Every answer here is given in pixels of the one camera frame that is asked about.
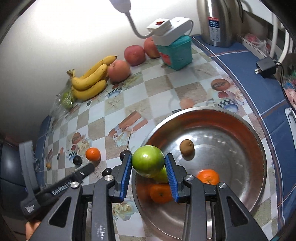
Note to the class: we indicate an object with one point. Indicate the steel bowl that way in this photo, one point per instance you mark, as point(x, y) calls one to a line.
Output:
point(231, 150)

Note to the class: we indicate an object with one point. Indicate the orange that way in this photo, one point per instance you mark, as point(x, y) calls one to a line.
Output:
point(208, 176)
point(93, 154)
point(159, 193)

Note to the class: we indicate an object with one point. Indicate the brown kiwi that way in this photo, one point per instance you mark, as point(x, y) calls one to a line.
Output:
point(186, 147)

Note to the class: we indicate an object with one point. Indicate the checkered printed tablecloth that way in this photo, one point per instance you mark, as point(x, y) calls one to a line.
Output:
point(161, 92)

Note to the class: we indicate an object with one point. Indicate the white power strip lamp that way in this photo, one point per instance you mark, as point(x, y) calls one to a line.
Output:
point(166, 30)

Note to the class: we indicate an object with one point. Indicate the red white plastic bag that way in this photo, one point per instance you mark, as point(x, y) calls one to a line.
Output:
point(254, 41)

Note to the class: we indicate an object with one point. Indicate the teal box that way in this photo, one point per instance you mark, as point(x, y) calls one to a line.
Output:
point(178, 53)

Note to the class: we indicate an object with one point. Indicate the yellow banana bunch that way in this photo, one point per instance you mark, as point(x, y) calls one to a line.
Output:
point(90, 81)

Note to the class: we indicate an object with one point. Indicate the dark plum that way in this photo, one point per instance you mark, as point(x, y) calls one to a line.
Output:
point(123, 154)
point(77, 160)
point(106, 172)

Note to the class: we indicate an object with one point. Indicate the white plastic clip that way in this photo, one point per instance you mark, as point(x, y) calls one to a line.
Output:
point(290, 115)

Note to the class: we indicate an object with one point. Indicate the white tube frame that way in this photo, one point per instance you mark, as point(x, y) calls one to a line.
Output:
point(275, 37)

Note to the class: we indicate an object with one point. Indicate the person's left hand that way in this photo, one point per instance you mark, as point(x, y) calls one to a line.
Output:
point(31, 231)

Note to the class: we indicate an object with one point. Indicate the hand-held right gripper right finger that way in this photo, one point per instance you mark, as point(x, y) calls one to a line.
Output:
point(172, 180)

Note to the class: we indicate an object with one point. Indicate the red apple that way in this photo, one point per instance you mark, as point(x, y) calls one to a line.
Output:
point(134, 55)
point(118, 70)
point(150, 47)

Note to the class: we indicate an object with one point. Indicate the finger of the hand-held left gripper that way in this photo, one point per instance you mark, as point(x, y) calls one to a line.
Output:
point(83, 172)

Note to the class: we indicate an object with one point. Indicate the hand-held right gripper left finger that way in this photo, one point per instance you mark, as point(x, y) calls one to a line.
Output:
point(126, 178)

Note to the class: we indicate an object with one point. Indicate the green mango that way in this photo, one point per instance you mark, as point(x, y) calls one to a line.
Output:
point(163, 177)
point(148, 161)

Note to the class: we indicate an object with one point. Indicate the black power adapter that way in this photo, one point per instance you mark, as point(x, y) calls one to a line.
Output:
point(267, 67)

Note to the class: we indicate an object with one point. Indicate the steel kettle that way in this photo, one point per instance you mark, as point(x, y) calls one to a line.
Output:
point(215, 23)

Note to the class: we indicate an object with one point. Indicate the plastic bag of green fruit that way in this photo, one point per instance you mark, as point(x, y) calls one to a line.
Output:
point(64, 97)

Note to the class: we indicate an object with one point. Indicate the colourful printed packet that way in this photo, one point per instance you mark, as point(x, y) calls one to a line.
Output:
point(290, 90)

